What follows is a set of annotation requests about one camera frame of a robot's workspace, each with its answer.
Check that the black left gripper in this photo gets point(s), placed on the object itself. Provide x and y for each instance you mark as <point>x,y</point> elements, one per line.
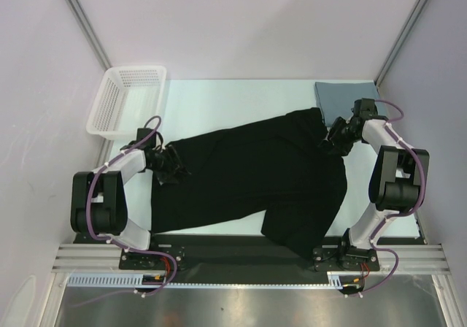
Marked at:
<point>175,165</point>

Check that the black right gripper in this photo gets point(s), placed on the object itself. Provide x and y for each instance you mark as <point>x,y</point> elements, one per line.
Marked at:
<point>336,136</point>

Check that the black t shirt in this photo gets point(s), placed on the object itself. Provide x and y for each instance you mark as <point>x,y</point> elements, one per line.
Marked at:
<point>275,166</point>

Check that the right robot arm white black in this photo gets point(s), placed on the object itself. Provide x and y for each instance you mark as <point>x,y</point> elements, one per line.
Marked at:
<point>396,188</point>

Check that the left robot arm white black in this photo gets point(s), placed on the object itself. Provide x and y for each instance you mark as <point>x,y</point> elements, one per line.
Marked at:
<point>99,207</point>

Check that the folded grey-blue t shirt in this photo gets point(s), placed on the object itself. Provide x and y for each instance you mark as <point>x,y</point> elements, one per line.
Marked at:
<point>338,99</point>

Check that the white plastic basket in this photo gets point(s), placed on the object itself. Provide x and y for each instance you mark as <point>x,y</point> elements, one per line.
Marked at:
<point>127,98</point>

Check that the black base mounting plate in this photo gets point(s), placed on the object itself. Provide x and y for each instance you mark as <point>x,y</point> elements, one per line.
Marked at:
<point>241,260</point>

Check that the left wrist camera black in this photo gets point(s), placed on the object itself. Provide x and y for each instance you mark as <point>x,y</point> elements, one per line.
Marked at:
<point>146,138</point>

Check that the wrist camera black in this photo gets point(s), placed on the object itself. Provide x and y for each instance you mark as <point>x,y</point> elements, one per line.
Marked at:
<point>146,138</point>
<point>365,109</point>

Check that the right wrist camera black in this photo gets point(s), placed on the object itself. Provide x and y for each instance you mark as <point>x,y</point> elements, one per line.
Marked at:
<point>365,109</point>

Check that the white slotted cable duct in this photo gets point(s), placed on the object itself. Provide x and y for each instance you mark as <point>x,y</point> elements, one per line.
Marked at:
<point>106,279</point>

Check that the aluminium frame rail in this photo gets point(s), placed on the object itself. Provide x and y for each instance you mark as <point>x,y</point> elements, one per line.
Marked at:
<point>96,258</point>

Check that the right aluminium corner post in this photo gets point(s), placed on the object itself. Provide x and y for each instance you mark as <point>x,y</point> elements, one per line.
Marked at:
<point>403,35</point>

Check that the aluminium corner post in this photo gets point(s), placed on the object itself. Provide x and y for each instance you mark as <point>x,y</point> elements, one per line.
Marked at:
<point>403,35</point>
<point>89,33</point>

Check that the left aluminium corner post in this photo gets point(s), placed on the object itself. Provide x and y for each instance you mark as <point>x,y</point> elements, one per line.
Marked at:
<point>89,33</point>

